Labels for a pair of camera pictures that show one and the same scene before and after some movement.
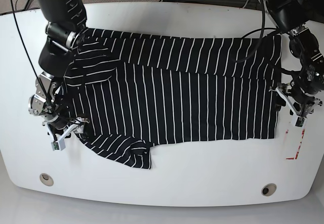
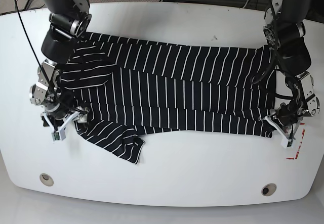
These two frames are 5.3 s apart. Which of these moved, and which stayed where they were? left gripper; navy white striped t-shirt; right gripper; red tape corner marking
Moved: right gripper; left gripper; navy white striped t-shirt
Stayed: red tape corner marking
